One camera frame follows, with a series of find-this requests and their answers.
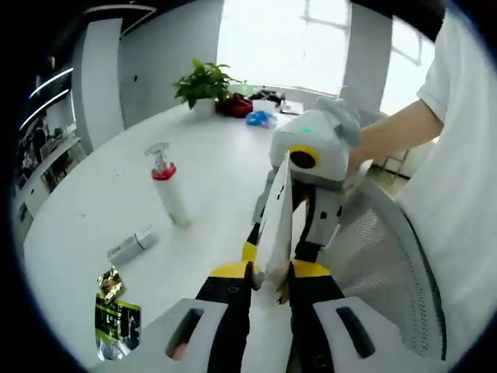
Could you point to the red collar pump skincare bottle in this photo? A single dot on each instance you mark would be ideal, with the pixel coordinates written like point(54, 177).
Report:
point(171, 194)

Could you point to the long ceiling light strip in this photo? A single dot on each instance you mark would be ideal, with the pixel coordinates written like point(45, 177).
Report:
point(52, 81)
point(44, 109)

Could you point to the person in white shirt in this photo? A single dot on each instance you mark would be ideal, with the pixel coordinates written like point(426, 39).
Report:
point(458, 175)

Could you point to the green potted plant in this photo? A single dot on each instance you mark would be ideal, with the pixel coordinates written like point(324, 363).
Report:
point(204, 83)

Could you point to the black green skincare sachet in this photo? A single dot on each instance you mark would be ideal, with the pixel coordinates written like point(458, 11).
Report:
point(116, 326)

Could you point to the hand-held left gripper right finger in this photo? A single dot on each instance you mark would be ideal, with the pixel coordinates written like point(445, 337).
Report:
point(310, 307)

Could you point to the white office counter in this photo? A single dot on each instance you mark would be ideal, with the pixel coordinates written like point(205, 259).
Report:
point(46, 167)

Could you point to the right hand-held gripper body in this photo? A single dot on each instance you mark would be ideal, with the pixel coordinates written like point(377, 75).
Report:
point(322, 136)

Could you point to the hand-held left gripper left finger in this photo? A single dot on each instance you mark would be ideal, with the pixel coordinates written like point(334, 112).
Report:
point(229, 311)

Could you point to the white skincare tube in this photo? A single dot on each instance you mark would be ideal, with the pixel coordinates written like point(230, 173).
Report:
point(277, 225)

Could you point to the gold foil skincare sachet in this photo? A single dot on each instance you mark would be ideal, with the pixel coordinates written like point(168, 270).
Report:
point(111, 285)

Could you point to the black tangled items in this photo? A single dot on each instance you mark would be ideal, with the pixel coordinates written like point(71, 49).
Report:
point(268, 95)

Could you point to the blue plastic item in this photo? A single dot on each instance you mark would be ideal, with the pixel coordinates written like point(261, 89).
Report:
point(260, 118)

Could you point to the small white skincare bottle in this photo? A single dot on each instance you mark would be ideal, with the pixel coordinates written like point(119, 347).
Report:
point(132, 245)

